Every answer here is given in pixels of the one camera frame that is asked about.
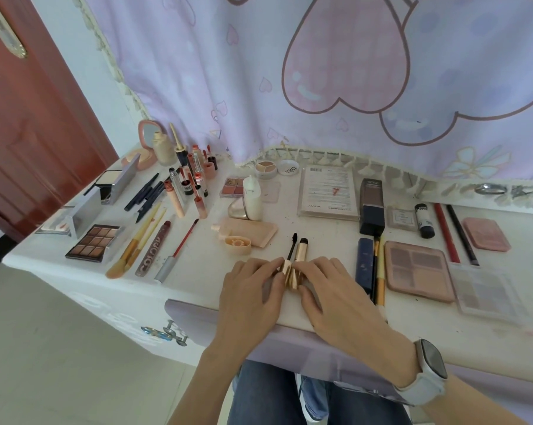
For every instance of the person's left hand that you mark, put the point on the person's left hand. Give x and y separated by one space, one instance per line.
248 309

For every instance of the person's right hand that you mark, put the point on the person's right hand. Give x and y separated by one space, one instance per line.
350 314

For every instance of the navy lipstick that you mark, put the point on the navy lipstick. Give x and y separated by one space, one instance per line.
364 265

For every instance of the wooden drawer lilac front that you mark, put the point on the wooden drawer lilac front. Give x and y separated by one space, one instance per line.
195 323

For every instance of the peach foundation tube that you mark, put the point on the peach foundation tube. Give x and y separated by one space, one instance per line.
237 246

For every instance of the cream gold tube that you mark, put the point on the cream gold tube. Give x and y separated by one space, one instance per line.
299 256

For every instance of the pink four-pan eyeshadow palette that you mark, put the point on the pink four-pan eyeshadow palette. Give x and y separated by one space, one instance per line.
419 272

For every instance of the gold clear compact cap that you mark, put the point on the gold clear compact cap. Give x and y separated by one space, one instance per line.
237 208

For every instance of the small clear square compact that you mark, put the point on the small clear square compact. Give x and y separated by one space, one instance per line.
401 219

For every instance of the white oval compact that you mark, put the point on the white oval compact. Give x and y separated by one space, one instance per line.
253 201

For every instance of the brown lip gloss wand cap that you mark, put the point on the brown lip gloss wand cap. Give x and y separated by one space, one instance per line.
201 208

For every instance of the dark foundation box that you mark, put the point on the dark foundation box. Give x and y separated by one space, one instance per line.
371 203

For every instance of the small brown bottle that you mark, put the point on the small brown bottle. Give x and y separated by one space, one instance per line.
424 223

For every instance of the paper instruction sheet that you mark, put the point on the paper instruction sheet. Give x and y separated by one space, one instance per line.
328 192

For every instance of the small red blush palette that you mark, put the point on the small red blush palette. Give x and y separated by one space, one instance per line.
231 186

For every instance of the clear eyeshadow compact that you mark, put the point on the clear eyeshadow compact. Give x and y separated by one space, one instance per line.
487 292

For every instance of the small black white bottle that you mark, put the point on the small black white bottle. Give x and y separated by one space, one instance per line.
199 179

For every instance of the round white powder compact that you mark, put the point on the round white powder compact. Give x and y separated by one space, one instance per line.
265 169

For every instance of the pink lipstick cap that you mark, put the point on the pink lipstick cap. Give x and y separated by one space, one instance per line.
209 171

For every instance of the round white compact lid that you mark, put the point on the round white compact lid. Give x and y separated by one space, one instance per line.
288 168

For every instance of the dark lip glaze wand cap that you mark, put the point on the dark lip glaze wand cap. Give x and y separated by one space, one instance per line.
212 162

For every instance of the silver pink lipstick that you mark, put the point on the silver pink lipstick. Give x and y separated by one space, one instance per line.
197 165

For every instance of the black eyeliner pencils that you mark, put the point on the black eyeliner pencils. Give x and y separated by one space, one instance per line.
141 192

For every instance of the black foundation bottle cap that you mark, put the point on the black foundation bottle cap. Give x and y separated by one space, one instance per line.
181 157

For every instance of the small peach lip glaze tube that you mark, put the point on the small peach lip glaze tube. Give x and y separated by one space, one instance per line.
195 151

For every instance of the orange brown eyeshadow palette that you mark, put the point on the orange brown eyeshadow palette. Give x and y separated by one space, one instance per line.
94 243

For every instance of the beige foundation bottle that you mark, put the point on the beige foundation bottle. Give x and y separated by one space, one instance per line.
164 152

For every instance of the dark grey palette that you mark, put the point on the dark grey palette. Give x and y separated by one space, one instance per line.
122 179

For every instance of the pink cushion compact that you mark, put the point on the pink cushion compact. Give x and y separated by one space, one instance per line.
142 157

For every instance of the silver square palette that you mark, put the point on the silver square palette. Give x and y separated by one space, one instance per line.
85 214

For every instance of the person's left forearm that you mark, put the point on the person's left forearm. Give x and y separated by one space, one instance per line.
204 389

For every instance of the person's right forearm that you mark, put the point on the person's right forearm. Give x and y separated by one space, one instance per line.
465 407

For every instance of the person's blue jeans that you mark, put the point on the person's blue jeans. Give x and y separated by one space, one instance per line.
266 393

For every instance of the white table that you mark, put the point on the white table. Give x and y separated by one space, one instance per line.
328 247

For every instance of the blue cabinet sticker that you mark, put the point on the blue cabinet sticker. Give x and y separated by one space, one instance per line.
155 334

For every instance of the white smartwatch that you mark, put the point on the white smartwatch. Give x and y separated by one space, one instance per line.
425 376

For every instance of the lilac cartoon cloth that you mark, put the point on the lilac cartoon cloth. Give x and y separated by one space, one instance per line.
204 61

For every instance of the brown wooden door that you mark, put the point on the brown wooden door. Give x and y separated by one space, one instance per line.
27 128

